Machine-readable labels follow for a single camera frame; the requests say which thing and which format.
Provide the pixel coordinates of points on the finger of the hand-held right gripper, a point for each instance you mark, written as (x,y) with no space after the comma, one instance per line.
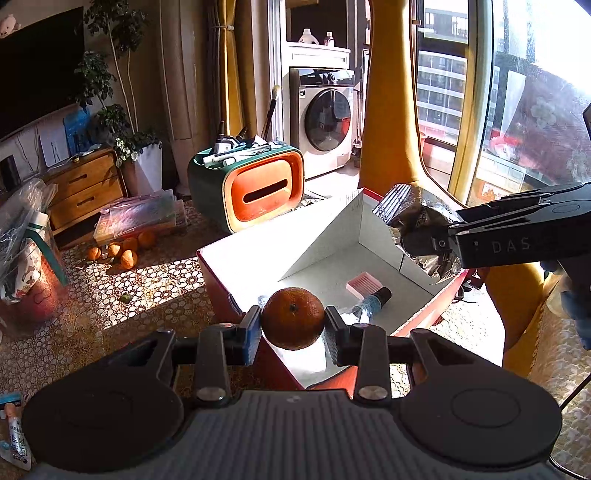
(503,207)
(438,242)

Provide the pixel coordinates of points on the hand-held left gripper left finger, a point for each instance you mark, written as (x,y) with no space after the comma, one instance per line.
(253,338)

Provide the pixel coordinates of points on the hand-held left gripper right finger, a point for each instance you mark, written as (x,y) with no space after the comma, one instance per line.
(332,333)

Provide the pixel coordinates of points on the silver foil snack bag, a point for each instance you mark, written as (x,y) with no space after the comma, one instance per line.
(415,212)

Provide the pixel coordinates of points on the orange tangerine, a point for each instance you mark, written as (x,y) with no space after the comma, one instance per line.
(147,238)
(129,259)
(293,318)
(94,253)
(113,249)
(130,243)

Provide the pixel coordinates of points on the small dark bottle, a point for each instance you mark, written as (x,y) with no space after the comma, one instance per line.
(376,301)

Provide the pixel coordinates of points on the red cardboard box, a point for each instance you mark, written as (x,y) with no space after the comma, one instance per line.
(323,267)

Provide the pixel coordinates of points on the lace patterned desktop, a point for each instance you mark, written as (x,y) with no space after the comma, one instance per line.
(92,332)

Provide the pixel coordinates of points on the person's right hand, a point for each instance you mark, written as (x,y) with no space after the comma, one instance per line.
(577,304)

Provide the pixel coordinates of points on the yellow giraffe toy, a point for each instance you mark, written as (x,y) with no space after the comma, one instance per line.
(392,115)

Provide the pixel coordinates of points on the green orange storage box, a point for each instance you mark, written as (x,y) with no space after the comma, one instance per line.
(217,194)

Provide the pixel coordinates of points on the white washing machine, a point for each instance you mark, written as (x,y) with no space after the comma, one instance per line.
(323,120)

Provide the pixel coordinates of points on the stack of plastic cases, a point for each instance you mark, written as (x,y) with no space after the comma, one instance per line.
(138,214)

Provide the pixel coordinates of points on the pile of markers and tools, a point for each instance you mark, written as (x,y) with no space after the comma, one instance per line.
(235,145)

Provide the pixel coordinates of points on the white laundry cabinet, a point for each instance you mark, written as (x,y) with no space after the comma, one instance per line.
(314,56)

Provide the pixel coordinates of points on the wooden tv cabinet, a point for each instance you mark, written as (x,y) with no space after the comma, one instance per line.
(83,191)

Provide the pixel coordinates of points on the patterned red bucket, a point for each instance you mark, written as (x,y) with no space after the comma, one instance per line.
(27,300)

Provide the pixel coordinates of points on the small clear bottle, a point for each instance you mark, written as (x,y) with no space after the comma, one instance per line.
(328,38)

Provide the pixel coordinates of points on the white detergent bottle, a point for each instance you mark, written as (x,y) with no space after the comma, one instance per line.
(306,36)

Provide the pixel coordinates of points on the cream tower air conditioner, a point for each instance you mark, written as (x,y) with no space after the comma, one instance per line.
(184,92)

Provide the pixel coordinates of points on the clear plastic bag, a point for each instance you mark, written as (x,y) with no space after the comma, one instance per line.
(23,221)

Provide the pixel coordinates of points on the potted green tree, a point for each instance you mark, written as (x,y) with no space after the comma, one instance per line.
(120,115)

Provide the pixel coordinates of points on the yellow curtain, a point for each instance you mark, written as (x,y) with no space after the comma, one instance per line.
(231,69)

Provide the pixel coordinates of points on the blue picture board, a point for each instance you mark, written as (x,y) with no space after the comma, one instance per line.
(76,130)

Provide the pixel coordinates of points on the white flat board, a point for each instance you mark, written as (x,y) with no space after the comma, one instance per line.
(53,144)

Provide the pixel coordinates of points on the black speaker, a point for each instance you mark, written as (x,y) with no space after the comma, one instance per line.
(8,174)

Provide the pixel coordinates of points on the cream bear plush toy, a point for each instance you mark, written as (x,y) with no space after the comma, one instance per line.
(8,26)

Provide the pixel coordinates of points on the black wall television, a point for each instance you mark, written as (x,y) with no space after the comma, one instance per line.
(32,74)

